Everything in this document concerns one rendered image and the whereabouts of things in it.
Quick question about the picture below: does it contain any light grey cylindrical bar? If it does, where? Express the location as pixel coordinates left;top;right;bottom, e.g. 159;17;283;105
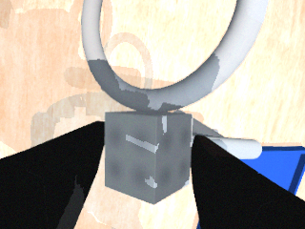
192;117;262;159

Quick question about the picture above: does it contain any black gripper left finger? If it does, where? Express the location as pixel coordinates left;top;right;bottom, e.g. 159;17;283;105
0;121;106;229

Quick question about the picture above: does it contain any blue tray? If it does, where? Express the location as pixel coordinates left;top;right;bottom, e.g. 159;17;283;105
241;146;305;195

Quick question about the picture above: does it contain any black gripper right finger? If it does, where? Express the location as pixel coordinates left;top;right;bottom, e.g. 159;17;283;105
191;135;305;229

